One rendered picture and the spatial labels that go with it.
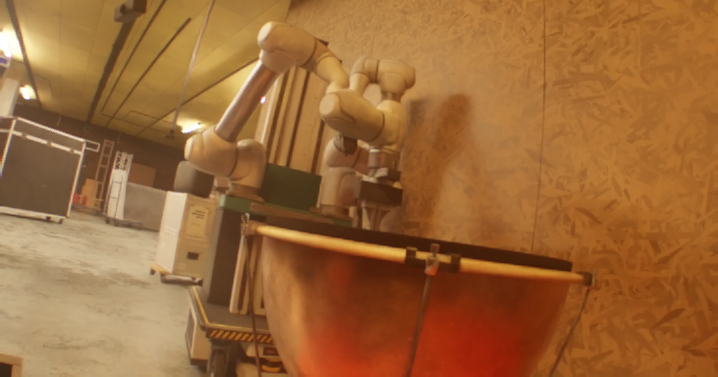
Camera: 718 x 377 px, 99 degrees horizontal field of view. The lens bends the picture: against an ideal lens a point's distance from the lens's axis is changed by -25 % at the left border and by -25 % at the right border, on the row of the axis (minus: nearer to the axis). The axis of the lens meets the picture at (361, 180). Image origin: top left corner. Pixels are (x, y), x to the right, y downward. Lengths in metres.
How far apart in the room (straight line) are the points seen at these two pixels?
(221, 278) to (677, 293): 2.03
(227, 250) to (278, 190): 0.44
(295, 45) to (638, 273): 1.48
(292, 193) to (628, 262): 1.54
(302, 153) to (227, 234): 0.59
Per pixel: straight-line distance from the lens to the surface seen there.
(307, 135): 2.19
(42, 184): 8.09
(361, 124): 1.05
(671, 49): 1.78
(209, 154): 1.72
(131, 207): 11.93
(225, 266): 2.18
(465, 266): 0.53
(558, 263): 0.69
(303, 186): 2.06
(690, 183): 1.58
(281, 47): 1.48
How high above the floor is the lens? 0.78
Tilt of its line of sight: 9 degrees up
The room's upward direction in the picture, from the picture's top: 10 degrees clockwise
